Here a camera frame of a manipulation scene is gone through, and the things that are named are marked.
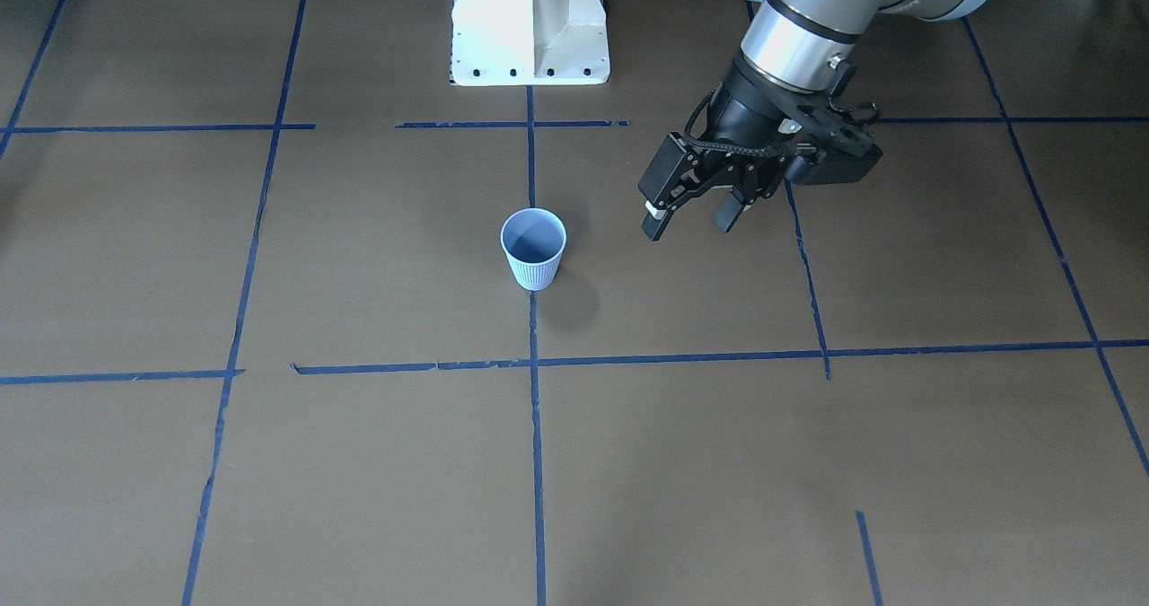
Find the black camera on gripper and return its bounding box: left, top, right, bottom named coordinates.
left=781, top=94, right=885, bottom=186

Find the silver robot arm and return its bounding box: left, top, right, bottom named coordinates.
left=637, top=0, right=987, bottom=241

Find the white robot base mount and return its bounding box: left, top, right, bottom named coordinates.
left=449, top=0, right=611, bottom=87

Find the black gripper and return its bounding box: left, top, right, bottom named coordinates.
left=637, top=57, right=813, bottom=241

